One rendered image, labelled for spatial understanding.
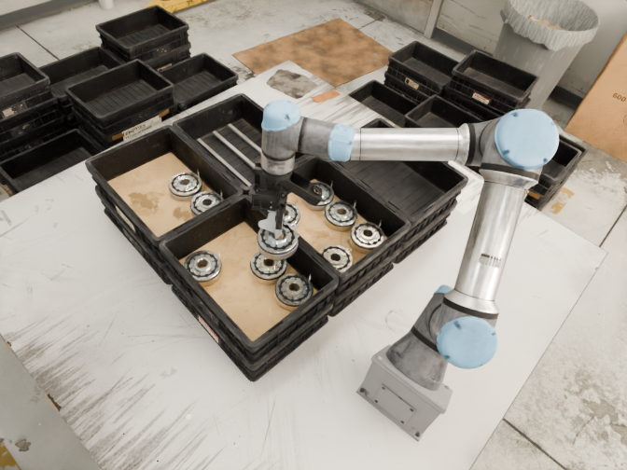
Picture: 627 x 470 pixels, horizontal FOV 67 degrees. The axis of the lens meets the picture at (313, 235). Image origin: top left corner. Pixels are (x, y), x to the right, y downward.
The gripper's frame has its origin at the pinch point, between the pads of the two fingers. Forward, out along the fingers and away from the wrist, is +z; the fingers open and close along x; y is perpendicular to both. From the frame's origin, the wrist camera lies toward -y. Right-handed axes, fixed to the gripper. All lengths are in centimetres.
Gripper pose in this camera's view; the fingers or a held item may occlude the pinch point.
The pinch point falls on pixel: (280, 228)
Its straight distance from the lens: 121.3
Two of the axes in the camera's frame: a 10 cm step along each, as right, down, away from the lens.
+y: -9.9, -1.3, -0.3
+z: -1.2, 6.8, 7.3
